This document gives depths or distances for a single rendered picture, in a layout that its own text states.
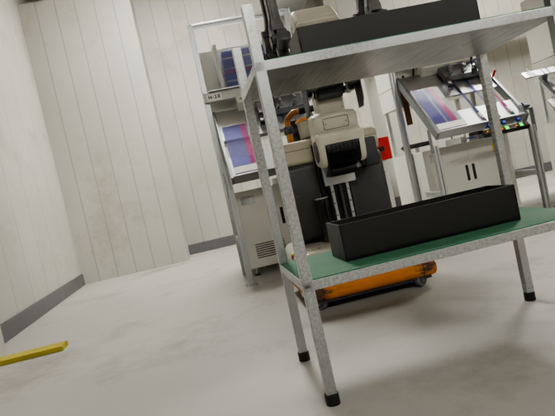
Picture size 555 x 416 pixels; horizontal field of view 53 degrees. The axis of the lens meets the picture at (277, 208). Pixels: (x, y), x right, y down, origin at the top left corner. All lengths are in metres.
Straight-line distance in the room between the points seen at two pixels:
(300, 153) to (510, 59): 5.59
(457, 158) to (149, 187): 3.35
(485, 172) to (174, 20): 4.24
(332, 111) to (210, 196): 4.29
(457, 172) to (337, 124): 1.91
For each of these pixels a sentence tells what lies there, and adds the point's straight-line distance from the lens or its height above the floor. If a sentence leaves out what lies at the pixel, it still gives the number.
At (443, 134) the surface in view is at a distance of 4.01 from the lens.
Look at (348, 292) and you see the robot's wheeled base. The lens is 2.57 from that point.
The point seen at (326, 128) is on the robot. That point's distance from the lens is 2.61.
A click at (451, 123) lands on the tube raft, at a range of 4.09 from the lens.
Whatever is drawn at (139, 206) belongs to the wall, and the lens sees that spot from 6.22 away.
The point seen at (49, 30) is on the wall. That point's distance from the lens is 6.64.
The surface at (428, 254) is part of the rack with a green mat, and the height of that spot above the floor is 0.34.
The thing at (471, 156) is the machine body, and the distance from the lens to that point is 4.43.
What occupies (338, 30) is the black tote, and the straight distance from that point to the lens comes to 1.74.
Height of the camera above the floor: 0.62
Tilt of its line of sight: 3 degrees down
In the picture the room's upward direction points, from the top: 12 degrees counter-clockwise
